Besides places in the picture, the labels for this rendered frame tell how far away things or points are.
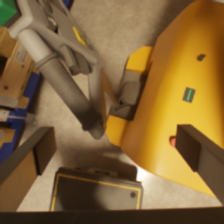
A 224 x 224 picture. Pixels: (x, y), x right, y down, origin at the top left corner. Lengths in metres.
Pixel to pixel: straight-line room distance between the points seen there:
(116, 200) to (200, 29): 1.18
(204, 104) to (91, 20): 1.56
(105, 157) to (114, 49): 1.09
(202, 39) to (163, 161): 0.54
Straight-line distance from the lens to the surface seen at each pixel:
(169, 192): 1.71
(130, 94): 1.15
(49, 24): 0.28
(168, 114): 0.70
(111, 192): 1.34
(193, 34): 0.84
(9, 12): 0.26
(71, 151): 1.69
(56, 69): 0.25
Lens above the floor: 1.57
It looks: 81 degrees down
